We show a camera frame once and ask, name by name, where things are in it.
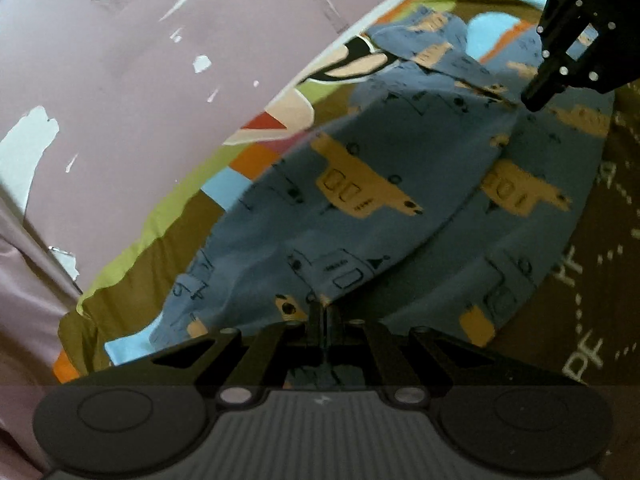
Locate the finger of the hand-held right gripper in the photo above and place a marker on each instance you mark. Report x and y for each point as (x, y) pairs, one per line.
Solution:
(541, 89)

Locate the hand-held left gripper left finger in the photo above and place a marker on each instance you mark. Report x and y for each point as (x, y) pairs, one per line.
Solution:
(316, 331)

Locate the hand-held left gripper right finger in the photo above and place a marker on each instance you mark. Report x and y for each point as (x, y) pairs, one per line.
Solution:
(334, 331)

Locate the blue truck print pants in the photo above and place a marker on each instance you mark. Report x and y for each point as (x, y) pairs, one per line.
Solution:
(400, 175)

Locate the colourful printed blanket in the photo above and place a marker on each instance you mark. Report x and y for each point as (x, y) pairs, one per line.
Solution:
(590, 260)

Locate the pink cloth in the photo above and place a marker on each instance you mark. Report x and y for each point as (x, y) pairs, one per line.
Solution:
(30, 310)

